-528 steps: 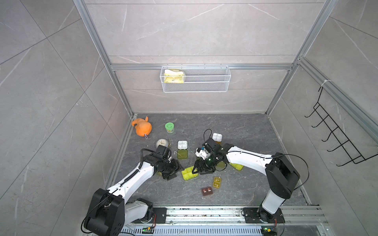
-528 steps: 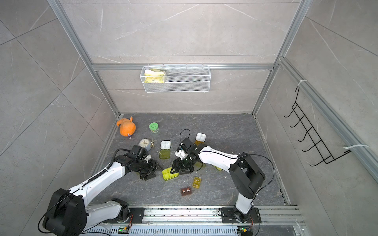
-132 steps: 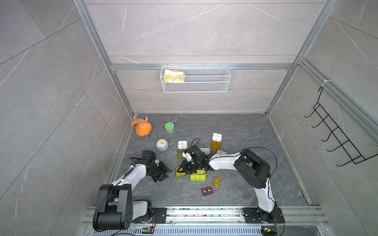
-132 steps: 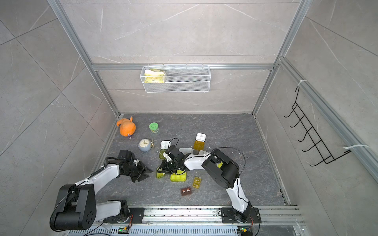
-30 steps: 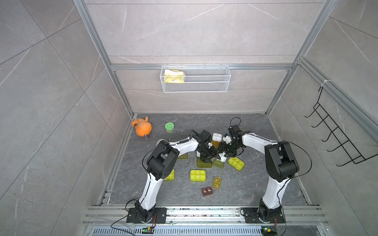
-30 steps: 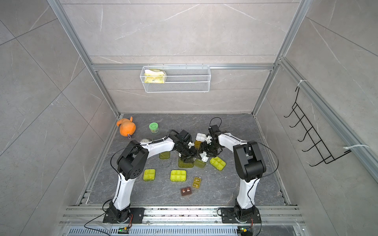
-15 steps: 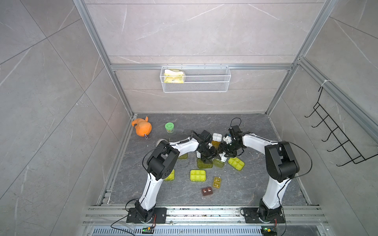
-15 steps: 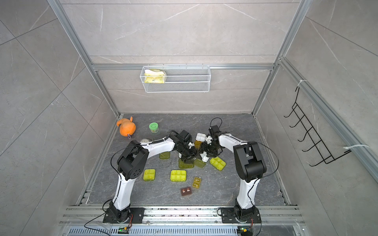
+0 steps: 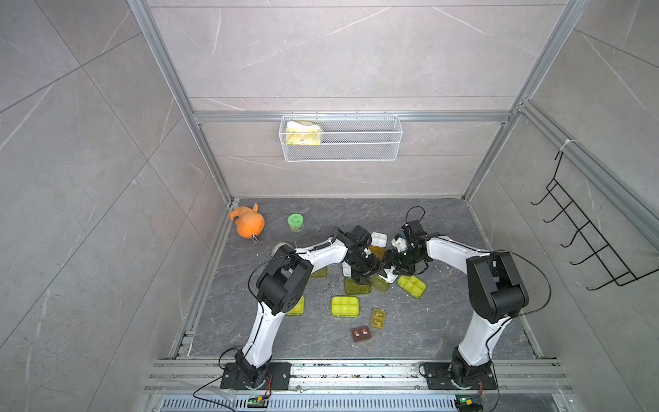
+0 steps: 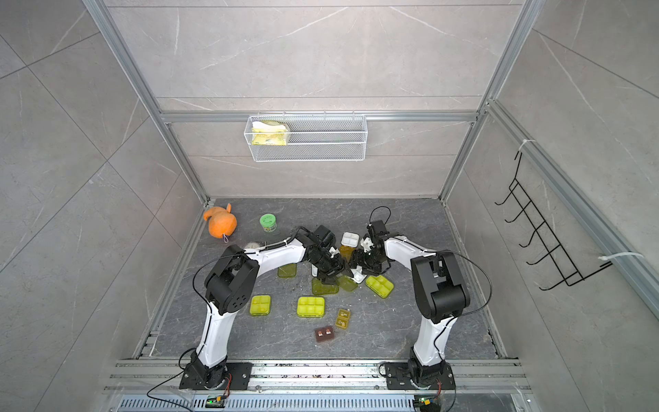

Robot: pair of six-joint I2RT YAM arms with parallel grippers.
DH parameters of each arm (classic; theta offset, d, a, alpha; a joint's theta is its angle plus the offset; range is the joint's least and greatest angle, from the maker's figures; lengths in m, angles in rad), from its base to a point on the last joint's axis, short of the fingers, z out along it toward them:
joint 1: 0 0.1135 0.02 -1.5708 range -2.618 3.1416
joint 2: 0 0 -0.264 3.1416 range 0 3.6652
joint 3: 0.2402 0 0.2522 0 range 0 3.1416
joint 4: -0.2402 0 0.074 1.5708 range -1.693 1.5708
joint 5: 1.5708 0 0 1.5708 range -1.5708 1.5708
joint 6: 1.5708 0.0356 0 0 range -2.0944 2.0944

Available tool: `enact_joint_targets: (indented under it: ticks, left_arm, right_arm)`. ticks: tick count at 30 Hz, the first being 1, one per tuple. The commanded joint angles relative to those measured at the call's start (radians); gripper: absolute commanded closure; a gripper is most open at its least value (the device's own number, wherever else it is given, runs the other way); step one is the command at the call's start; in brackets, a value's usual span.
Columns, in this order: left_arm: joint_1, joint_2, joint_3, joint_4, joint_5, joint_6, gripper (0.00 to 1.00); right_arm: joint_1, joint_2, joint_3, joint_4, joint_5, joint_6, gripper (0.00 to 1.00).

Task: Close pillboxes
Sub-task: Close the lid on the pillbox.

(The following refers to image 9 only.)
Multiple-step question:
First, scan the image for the small green pillbox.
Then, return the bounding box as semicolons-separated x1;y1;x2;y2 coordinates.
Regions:
369;270;398;292
286;296;305;317
310;267;329;279

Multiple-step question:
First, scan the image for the amber pillbox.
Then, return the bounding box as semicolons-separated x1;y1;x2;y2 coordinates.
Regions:
368;232;388;260

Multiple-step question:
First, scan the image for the large green six-cell pillbox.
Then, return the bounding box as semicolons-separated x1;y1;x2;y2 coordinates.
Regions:
331;296;360;319

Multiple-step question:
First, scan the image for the yellow small pillbox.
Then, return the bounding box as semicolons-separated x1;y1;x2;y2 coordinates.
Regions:
371;308;387;330

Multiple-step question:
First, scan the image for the brown small pillbox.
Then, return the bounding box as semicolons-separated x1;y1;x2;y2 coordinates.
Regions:
350;325;372;343

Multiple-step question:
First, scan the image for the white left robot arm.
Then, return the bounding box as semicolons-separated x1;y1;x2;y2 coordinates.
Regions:
234;226;382;387

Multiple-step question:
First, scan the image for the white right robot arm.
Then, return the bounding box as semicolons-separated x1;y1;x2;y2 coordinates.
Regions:
383;221;530;389

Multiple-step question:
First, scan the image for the green lidded round jar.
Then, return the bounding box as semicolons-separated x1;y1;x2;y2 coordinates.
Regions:
287;213;304;233

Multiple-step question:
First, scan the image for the grey alarm clock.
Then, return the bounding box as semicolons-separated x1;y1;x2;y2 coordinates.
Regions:
271;242;293;257

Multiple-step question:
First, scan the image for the orange plush toy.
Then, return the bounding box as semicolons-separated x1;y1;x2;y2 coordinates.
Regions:
229;204;265;243

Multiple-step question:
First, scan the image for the yellow packet in basket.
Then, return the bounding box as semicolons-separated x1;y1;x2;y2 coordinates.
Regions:
284;120;324;146

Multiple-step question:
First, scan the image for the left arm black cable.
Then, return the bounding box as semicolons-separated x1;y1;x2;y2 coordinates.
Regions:
246;238;336;310

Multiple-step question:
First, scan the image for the white wire wall basket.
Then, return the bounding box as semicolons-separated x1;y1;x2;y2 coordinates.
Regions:
278;113;403;162

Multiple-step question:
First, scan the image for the black wall hook rack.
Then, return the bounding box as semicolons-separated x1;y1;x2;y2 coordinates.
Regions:
531;151;658;292

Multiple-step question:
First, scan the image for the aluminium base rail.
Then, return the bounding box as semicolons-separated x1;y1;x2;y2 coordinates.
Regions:
136;358;582;411

